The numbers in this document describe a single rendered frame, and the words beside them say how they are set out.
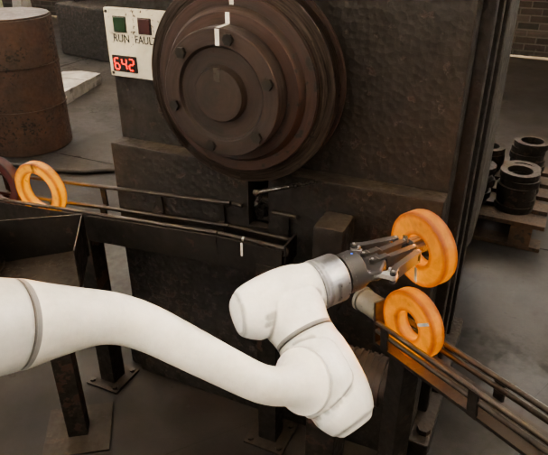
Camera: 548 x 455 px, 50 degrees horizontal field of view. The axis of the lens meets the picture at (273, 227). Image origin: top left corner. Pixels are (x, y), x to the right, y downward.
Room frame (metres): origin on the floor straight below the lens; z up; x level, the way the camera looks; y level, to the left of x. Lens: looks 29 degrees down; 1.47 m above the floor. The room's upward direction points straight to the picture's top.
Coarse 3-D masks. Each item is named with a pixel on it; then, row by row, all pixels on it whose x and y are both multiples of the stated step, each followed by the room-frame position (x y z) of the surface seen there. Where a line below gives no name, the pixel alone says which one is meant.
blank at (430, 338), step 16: (400, 288) 1.02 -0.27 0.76; (416, 288) 1.00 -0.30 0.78; (384, 304) 1.03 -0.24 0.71; (400, 304) 0.99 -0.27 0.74; (416, 304) 0.95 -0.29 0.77; (432, 304) 0.95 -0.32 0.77; (400, 320) 1.00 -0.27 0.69; (416, 320) 0.95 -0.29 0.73; (432, 320) 0.92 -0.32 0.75; (416, 336) 0.97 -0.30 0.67; (432, 336) 0.91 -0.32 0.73; (432, 352) 0.91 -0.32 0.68
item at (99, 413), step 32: (0, 224) 1.41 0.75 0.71; (32, 224) 1.42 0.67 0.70; (64, 224) 1.44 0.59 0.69; (0, 256) 1.40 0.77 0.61; (32, 256) 1.42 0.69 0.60; (64, 256) 1.41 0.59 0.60; (64, 384) 1.30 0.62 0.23; (64, 416) 1.29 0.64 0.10; (96, 416) 1.38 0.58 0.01; (64, 448) 1.25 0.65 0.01; (96, 448) 1.25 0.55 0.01
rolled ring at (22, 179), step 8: (24, 168) 1.65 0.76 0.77; (32, 168) 1.64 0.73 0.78; (40, 168) 1.62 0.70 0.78; (48, 168) 1.64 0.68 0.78; (16, 176) 1.67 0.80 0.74; (24, 176) 1.66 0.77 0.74; (40, 176) 1.63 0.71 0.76; (48, 176) 1.61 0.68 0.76; (56, 176) 1.63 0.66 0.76; (16, 184) 1.67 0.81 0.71; (24, 184) 1.67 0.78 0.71; (48, 184) 1.61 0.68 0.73; (56, 184) 1.61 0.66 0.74; (24, 192) 1.66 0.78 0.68; (32, 192) 1.68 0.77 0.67; (56, 192) 1.60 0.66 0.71; (64, 192) 1.62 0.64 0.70; (24, 200) 1.66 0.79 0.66; (32, 200) 1.66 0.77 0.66; (40, 200) 1.68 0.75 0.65; (56, 200) 1.61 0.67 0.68; (64, 200) 1.62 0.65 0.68
